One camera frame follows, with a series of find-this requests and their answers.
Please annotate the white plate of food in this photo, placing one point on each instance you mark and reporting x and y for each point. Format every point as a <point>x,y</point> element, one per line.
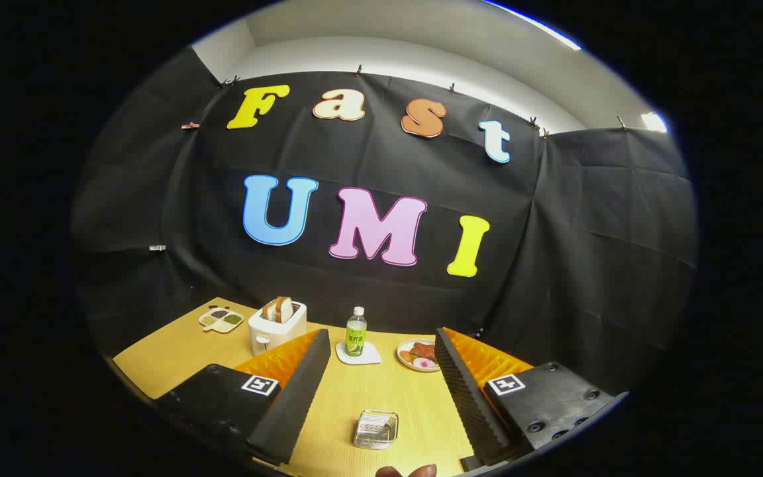
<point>403,351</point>

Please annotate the toast bread slice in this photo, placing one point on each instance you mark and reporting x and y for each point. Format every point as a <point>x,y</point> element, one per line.
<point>285,309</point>
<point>269,311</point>

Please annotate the brown meat piece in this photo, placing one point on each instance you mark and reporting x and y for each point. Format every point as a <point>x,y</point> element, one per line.
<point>423,351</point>

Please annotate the green label drink bottle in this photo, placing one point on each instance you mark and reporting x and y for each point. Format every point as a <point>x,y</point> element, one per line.
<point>356,341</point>

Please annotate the white divided condiment dish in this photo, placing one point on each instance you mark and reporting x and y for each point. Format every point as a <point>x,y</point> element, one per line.
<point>221,319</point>

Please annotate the white coaster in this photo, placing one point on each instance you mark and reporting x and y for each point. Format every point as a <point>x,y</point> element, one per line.
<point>372,357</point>

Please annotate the pink round food piece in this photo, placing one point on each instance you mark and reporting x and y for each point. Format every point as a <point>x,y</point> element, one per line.
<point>424,363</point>

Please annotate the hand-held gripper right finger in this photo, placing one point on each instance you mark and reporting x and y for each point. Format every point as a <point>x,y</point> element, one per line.
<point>467,397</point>

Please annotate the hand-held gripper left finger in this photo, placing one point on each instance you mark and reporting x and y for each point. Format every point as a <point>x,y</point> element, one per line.
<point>295,397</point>

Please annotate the white toaster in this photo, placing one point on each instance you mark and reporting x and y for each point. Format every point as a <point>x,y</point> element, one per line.
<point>275,338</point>

